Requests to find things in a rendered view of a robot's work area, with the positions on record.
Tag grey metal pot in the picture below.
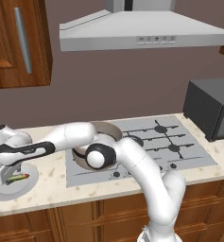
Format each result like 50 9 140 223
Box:
72 121 124 172

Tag black toaster oven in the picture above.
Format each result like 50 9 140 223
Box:
182 77 224 143

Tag grey metal cupboard handle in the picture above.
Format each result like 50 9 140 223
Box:
13 7 34 76

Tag grey round plate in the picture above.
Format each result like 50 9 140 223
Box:
0 162 40 202

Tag green and red vegetable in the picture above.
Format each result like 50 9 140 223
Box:
6 172 31 184

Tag brown wooden wall cupboard door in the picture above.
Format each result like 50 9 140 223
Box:
0 0 53 91

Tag grey hob with black grates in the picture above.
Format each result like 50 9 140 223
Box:
65 114 218 189

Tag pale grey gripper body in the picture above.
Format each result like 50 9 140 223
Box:
0 164 24 187

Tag grey range hood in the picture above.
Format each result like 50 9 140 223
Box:
59 0 224 53

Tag brown wooden drawer front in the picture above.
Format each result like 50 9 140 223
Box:
99 193 149 221
181 179 224 206
0 210 56 242

